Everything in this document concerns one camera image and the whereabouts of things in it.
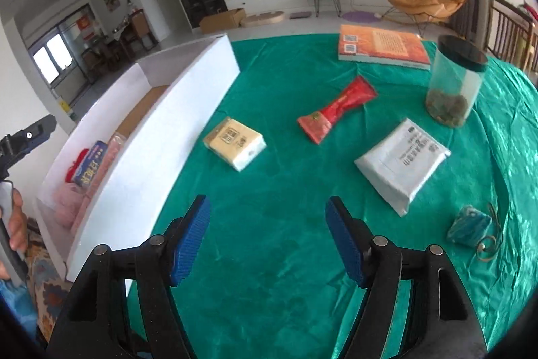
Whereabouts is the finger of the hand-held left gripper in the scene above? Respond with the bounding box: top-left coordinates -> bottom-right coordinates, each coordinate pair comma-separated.
0,115 -> 57,180

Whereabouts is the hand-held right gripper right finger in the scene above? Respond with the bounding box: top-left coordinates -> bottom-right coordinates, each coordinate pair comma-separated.
325,196 -> 488,359

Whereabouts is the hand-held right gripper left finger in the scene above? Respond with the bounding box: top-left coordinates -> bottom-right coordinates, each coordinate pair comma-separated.
46,194 -> 212,359

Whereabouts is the red fabric item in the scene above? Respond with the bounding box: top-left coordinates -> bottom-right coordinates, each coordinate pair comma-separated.
65,149 -> 91,185

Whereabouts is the dark cylindrical can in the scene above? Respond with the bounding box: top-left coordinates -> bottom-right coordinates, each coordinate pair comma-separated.
71,140 -> 109,188

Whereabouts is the pink mesh bath loofah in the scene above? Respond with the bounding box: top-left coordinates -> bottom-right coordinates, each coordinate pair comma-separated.
52,181 -> 87,229

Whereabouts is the pink face masks pack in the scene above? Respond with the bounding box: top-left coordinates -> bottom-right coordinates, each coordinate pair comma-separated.
71,134 -> 127,234

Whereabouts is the white box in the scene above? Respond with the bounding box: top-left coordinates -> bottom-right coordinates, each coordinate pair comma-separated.
34,34 -> 241,296

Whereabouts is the blue patterned pouch with strap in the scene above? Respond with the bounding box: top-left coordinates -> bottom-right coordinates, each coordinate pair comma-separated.
446,203 -> 503,263

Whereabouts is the person's left hand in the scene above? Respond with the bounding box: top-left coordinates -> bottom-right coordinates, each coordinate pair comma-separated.
8,188 -> 28,252

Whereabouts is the patterned rug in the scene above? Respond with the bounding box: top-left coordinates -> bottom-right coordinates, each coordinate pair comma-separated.
24,216 -> 73,343

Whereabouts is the person's blue clothing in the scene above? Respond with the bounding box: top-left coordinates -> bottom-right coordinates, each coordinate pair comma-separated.
0,279 -> 38,343

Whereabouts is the green tablecloth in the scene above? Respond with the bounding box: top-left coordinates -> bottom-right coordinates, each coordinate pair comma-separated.
126,32 -> 538,359

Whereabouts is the grey wet wipes pack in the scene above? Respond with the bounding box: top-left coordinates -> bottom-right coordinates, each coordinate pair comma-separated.
354,118 -> 452,217

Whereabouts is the yellow tissue pack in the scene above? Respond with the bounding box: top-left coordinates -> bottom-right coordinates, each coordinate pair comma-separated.
203,117 -> 267,172

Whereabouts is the dark dining table with chairs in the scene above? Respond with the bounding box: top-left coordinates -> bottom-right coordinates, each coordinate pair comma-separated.
82,8 -> 158,69

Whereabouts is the red foil packet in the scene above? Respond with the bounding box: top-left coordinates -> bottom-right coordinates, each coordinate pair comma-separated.
297,75 -> 378,144

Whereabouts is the orange book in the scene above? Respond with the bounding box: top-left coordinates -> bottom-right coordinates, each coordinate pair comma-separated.
337,24 -> 432,70

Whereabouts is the clear jar with black lid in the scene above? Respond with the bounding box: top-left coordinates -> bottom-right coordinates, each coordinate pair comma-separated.
425,34 -> 489,128

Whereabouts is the cardboard box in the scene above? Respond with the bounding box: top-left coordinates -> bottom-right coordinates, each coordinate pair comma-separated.
199,8 -> 247,34

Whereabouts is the purple round floor mat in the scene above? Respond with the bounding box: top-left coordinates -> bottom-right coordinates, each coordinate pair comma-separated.
341,11 -> 377,24

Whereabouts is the beige oval floor pad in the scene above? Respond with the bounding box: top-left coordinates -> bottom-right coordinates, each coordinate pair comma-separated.
241,11 -> 286,28

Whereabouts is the brown wooden chair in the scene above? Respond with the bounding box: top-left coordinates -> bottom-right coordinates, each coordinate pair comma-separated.
483,0 -> 538,71

